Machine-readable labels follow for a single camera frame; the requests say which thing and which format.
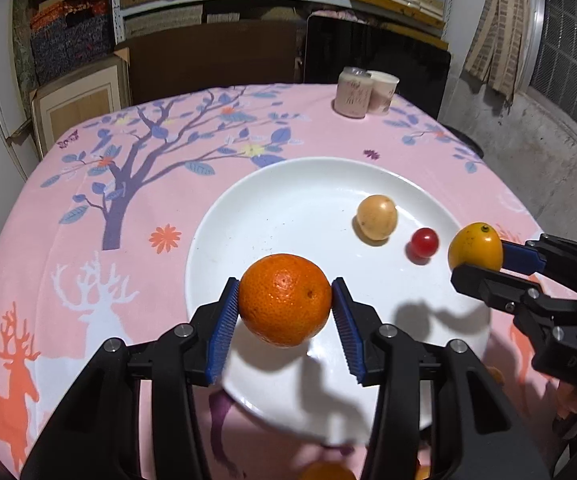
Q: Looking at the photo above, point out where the pink printed tablecloth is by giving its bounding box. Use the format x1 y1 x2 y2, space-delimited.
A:
0 84 557 474

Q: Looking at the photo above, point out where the brown wooden board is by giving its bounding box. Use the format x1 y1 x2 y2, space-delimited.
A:
125 21 298 104

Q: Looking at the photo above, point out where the white round plate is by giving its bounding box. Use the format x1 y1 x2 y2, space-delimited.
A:
184 156 493 447

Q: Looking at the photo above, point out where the framed cardboard box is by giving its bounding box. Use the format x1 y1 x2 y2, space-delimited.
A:
31 54 131 157

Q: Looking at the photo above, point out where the black panel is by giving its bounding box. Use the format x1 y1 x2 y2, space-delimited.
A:
304 14 451 118

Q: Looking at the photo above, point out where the right hand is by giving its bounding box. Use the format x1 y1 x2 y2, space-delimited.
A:
555 382 577 419

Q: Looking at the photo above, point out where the pale yellow round fruit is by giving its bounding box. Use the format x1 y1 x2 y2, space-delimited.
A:
356 195 398 242

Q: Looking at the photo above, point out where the window with grille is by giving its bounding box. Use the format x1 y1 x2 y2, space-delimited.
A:
525 0 577 151

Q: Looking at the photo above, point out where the small orange tangerine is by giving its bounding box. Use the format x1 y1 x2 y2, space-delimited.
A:
298 462 356 480

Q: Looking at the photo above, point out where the yellow tomato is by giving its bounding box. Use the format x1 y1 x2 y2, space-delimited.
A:
448 222 503 271

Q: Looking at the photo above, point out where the black round stool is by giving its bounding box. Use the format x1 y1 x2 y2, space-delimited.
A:
445 125 484 158

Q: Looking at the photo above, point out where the white metal shelf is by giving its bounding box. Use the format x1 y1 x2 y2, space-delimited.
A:
110 0 445 44

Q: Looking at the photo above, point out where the pink drink can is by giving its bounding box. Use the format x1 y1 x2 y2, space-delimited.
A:
333 67 373 119

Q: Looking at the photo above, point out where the hanging beige curtain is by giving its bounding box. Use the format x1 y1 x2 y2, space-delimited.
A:
464 0 529 103

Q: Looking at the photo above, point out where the red cherry tomato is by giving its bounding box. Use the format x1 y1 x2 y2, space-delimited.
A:
410 228 439 259

